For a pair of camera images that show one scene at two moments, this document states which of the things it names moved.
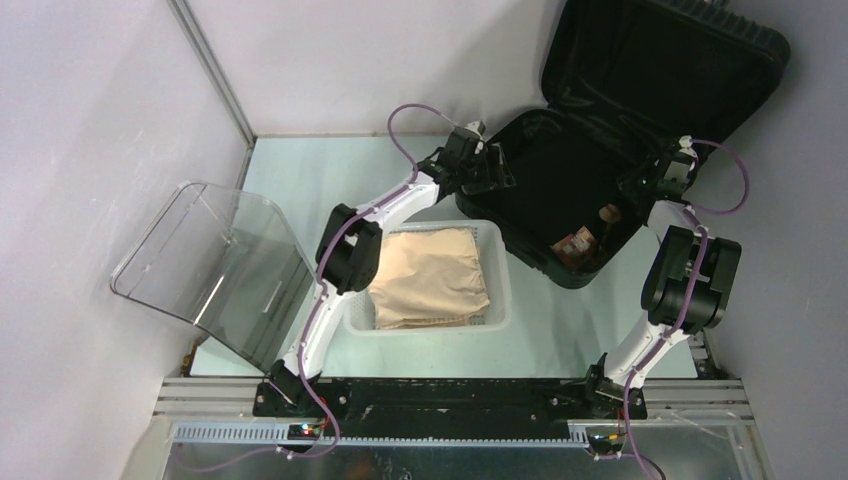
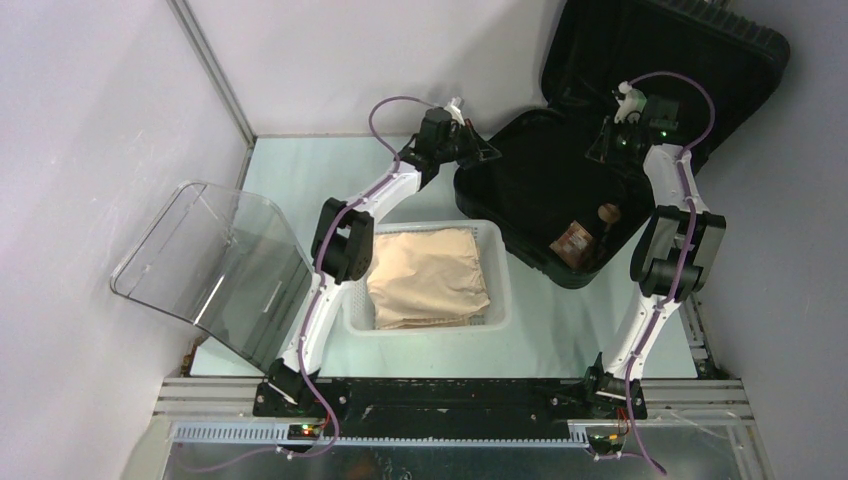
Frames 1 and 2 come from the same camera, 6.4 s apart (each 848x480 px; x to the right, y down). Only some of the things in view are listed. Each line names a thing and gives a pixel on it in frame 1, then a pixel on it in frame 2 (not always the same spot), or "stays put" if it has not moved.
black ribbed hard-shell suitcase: (632, 90) stays put
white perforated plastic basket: (359, 309) stays put
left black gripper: (491, 175) -> (476, 147)
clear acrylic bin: (229, 262) stays put
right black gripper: (628, 184) -> (612, 155)
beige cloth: (429, 277) stays put
